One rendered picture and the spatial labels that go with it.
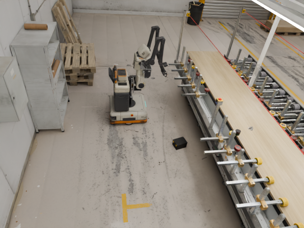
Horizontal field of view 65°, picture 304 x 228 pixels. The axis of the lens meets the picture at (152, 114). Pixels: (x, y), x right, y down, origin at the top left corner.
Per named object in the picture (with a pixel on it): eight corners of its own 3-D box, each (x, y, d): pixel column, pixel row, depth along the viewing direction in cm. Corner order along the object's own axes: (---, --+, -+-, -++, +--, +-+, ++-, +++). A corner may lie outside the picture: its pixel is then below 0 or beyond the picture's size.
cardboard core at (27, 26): (23, 24, 338) (45, 25, 343) (25, 22, 344) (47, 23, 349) (25, 30, 343) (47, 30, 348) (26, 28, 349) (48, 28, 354)
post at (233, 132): (222, 159, 303) (233, 132, 273) (221, 157, 306) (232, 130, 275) (225, 159, 304) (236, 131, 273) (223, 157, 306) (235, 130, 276)
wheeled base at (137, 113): (110, 125, 426) (109, 114, 410) (109, 103, 474) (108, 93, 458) (147, 123, 438) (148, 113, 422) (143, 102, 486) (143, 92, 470)
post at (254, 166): (239, 193, 264) (255, 166, 234) (238, 190, 267) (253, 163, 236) (242, 193, 265) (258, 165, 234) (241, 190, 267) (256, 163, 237)
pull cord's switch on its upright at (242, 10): (226, 62, 508) (243, 8, 438) (223, 59, 519) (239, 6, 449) (230, 62, 510) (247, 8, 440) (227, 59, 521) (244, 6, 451)
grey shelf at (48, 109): (36, 133, 401) (9, 45, 302) (45, 101, 468) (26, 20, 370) (64, 132, 408) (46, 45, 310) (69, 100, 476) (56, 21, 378)
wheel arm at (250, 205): (236, 209, 223) (237, 207, 220) (235, 205, 225) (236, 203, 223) (284, 204, 231) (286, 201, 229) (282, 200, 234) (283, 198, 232)
